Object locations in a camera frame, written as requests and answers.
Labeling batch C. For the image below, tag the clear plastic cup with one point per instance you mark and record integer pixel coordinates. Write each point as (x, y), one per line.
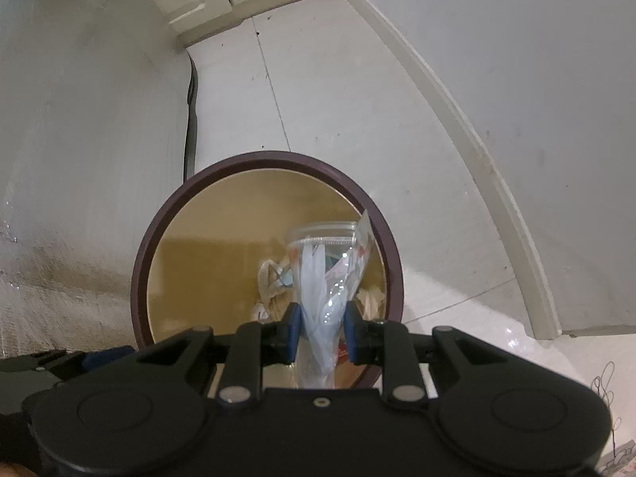
(323, 232)

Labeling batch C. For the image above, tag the crumpled white paper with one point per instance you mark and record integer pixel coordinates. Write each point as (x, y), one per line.
(271, 278)

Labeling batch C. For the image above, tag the cream baseboard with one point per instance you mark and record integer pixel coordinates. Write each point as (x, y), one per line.
(477, 154)

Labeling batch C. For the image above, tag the clear plastic bag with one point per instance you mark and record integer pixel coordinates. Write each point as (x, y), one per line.
(318, 308)

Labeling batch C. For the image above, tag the beige bin with brown rim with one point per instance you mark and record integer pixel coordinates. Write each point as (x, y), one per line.
(208, 238)

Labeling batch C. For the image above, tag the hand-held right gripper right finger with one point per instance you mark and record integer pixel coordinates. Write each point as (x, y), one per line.
(352, 333)

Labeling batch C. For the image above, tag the packet with red print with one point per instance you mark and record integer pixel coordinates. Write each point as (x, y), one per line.
(363, 238)

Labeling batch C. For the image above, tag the patterned cloth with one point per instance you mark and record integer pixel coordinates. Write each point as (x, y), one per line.
(621, 459)

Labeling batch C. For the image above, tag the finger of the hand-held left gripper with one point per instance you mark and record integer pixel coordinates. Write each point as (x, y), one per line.
(104, 357)

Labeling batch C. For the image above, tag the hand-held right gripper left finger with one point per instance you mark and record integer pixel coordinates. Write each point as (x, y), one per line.
(292, 333)

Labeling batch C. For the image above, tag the crumpled beige tissue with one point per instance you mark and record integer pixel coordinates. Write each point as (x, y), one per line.
(372, 300)

